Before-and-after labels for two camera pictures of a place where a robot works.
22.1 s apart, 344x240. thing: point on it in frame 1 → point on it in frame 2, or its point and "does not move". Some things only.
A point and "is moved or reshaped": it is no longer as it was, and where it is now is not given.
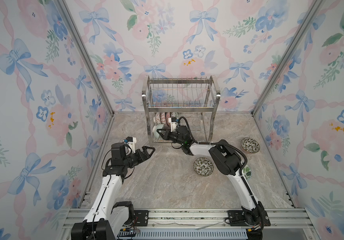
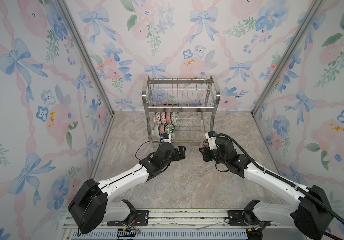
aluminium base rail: (194, 224) does not move
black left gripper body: (134, 160) → (174, 156)
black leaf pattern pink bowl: (250, 145) is moved or reshaped
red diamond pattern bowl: (162, 115) does not move
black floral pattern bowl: (168, 115) does not move
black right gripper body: (174, 138) → (211, 156)
